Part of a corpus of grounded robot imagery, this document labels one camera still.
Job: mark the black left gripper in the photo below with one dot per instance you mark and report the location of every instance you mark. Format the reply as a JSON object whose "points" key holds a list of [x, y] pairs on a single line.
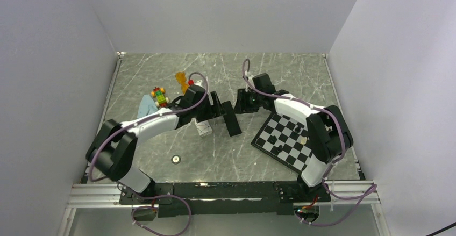
{"points": [[213, 111]]}

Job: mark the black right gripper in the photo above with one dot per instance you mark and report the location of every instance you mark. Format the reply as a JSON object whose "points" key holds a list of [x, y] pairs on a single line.
{"points": [[241, 105]]}

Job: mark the white geometric glasses case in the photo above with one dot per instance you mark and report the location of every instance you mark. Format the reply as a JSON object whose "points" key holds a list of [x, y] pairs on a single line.
{"points": [[204, 128]]}

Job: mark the black glasses case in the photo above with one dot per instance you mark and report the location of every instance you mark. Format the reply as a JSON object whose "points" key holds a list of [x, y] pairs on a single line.
{"points": [[230, 119]]}

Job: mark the light blue cleaning cloth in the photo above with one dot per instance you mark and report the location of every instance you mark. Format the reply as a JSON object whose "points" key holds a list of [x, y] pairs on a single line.
{"points": [[146, 107]]}

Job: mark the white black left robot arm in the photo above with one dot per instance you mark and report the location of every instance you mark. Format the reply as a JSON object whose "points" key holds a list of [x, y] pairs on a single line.
{"points": [[112, 151]]}

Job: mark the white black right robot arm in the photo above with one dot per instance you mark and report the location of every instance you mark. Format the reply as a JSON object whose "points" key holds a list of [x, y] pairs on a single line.
{"points": [[328, 134]]}

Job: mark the colourful toy brick car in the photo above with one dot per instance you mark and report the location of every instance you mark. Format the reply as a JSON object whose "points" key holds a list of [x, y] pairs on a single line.
{"points": [[158, 95]]}

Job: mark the black white chessboard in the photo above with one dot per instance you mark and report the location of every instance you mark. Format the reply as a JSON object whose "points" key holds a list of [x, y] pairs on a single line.
{"points": [[294, 155]]}

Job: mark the small round metal disc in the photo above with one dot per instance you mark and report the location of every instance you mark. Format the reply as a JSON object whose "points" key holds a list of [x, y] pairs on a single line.
{"points": [[176, 159]]}

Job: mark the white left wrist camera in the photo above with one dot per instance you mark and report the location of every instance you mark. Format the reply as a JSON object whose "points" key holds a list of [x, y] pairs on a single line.
{"points": [[196, 84]]}

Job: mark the black table front rail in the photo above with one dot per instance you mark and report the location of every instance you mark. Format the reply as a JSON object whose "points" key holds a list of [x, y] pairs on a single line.
{"points": [[280, 197]]}

